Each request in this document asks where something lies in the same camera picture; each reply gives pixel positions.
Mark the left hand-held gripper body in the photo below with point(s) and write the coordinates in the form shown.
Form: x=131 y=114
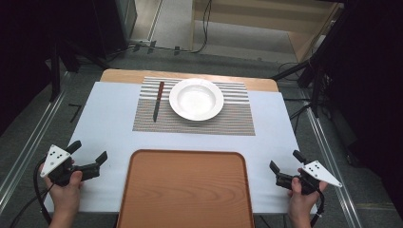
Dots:
x=55 y=158

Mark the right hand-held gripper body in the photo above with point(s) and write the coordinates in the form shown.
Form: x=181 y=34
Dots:
x=318 y=172

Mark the person's right hand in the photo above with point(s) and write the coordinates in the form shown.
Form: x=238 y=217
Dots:
x=301 y=204

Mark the person's left hand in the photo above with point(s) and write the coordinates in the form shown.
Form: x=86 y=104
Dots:
x=66 y=198

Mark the white table sheet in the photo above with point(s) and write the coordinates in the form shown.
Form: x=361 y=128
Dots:
x=107 y=120

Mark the striped woven placemat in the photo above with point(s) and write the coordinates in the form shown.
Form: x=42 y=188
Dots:
x=234 y=122

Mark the black metal stand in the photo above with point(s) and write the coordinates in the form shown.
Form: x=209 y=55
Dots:
x=55 y=69
x=316 y=79

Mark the brown wooden tray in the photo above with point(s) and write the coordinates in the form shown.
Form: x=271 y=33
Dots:
x=185 y=190

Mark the white round plate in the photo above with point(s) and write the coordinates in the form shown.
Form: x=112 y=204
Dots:
x=196 y=99

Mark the grey cabinet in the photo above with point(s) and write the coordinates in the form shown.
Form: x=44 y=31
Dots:
x=126 y=17

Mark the light wooden furniture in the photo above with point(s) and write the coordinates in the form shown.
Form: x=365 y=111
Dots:
x=253 y=19

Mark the metal floor rail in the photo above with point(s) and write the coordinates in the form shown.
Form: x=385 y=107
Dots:
x=332 y=164
x=28 y=145

